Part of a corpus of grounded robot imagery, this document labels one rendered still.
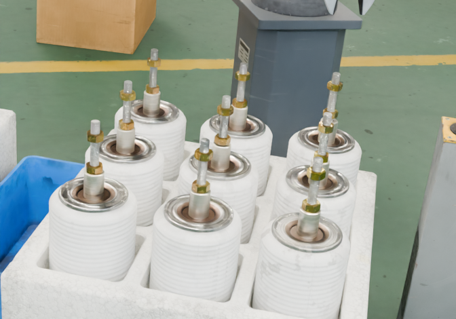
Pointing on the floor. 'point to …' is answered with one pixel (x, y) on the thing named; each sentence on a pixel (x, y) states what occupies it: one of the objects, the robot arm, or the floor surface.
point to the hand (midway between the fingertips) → (346, 1)
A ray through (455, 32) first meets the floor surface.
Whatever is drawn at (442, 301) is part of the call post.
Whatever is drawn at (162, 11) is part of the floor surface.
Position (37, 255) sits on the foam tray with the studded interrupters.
